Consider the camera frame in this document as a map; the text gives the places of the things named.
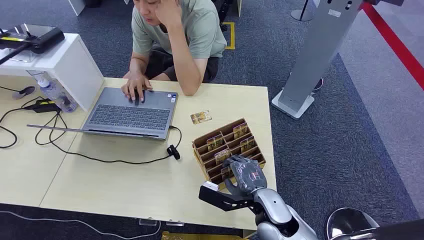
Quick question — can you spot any shiny silver dome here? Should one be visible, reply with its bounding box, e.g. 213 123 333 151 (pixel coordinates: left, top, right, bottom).
325 207 381 240

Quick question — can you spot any black laptop power cable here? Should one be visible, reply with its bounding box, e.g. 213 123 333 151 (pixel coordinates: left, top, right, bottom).
0 96 183 166

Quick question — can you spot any person's right hand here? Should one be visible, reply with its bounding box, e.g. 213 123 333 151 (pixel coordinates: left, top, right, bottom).
120 72 154 104

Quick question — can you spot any clear plastic water bottle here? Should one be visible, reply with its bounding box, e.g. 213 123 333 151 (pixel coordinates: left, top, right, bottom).
26 69 79 114

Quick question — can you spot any grey laptop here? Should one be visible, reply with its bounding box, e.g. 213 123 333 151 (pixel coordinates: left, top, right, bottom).
26 86 180 142

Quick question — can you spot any person's left hand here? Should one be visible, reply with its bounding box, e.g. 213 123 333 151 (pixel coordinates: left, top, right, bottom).
154 0 183 29

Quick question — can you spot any brown cardboard card holder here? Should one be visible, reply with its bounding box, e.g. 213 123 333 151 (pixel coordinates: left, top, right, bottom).
191 117 267 192

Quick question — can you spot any black power adapter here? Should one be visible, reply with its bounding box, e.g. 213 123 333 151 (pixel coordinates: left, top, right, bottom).
23 98 63 114

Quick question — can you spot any black cable strap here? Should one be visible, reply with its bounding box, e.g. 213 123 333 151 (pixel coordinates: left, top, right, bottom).
166 144 182 161

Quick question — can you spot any clear acrylic stand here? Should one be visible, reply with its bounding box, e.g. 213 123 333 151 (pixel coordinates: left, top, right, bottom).
9 48 38 64

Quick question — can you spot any grey stanchion base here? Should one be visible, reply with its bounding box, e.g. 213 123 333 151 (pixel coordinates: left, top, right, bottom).
290 0 315 23

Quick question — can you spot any white floor cable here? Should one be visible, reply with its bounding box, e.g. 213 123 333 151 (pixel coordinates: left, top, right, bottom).
0 210 163 240

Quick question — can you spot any yellow object under table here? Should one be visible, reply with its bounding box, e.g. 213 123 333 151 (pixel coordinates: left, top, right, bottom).
160 230 250 240

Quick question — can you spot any clear table bracket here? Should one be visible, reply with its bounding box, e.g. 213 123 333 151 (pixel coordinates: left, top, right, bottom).
138 217 185 228

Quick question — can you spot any white furniture panel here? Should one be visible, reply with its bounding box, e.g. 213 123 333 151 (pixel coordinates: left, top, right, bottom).
67 0 87 17

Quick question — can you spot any white cabinet box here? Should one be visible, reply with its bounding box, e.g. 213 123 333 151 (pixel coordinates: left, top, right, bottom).
0 32 106 113

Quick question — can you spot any black rod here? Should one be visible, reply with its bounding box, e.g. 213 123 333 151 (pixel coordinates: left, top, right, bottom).
0 43 31 66

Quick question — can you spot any grey kiosk stand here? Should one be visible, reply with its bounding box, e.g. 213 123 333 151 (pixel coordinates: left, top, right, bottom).
271 0 364 120

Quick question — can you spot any black device with yellow strip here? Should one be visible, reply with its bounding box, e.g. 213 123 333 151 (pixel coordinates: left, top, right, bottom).
0 26 66 56

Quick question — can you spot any red floor stripe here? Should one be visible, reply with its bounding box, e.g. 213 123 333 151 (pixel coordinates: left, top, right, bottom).
360 1 424 91

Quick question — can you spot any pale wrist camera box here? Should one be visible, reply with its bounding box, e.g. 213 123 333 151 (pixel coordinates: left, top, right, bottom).
202 180 220 193

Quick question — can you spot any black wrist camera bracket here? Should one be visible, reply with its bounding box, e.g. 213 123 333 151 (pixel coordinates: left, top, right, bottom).
198 185 258 213

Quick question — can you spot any black chair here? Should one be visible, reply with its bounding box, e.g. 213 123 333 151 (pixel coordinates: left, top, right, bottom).
211 0 233 33

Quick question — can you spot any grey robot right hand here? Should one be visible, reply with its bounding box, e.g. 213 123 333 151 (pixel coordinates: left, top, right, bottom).
221 154 268 197

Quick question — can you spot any person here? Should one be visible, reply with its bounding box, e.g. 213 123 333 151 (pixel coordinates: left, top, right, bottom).
120 0 228 104

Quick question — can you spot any gold printed card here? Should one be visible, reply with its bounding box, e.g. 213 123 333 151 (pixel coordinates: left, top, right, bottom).
214 148 231 166
190 109 213 125
232 122 250 140
206 133 225 152
239 136 257 154

